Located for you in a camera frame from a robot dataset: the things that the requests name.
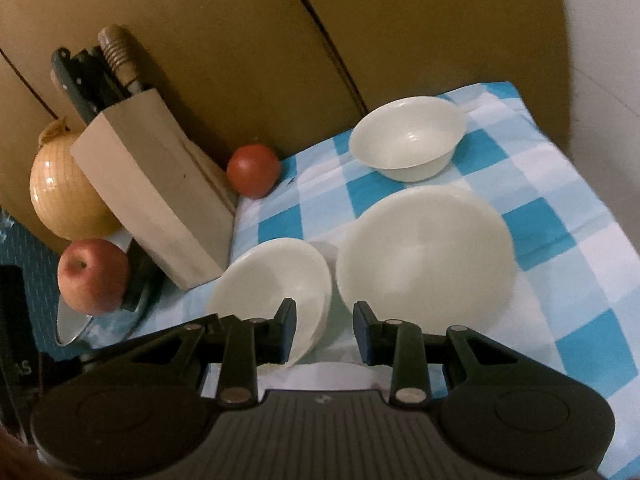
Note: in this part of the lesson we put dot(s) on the cream bowl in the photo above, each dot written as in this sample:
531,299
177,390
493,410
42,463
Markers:
405,135
425,260
270,280

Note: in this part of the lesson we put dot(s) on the yellow netted pomelo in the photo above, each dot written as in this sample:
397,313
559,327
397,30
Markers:
60,195

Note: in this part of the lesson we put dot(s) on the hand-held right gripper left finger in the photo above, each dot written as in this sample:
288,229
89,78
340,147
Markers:
289,331

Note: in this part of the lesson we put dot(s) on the teal textured panel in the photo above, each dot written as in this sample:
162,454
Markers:
25,245

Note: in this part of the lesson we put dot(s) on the large floral plate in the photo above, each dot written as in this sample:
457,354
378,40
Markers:
325,375

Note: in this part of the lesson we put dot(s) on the wooden knife block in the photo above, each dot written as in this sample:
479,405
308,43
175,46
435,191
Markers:
150,185

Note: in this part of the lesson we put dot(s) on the metal pot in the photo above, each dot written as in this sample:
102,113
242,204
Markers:
140,280

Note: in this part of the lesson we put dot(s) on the glass pot lid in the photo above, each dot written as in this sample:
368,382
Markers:
67,327

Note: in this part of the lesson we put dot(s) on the red yellow apple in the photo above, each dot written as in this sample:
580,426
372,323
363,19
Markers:
92,277

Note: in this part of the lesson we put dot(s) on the blue white checkered tablecloth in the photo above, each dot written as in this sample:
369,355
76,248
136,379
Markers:
550,270

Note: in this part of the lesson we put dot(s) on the wooden cabinet door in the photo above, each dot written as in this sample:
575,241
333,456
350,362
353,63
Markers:
425,20
200,35
15,135

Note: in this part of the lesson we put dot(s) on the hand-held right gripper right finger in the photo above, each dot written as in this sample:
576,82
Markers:
362,333

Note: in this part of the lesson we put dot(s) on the red tomato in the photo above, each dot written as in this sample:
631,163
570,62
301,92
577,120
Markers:
252,170

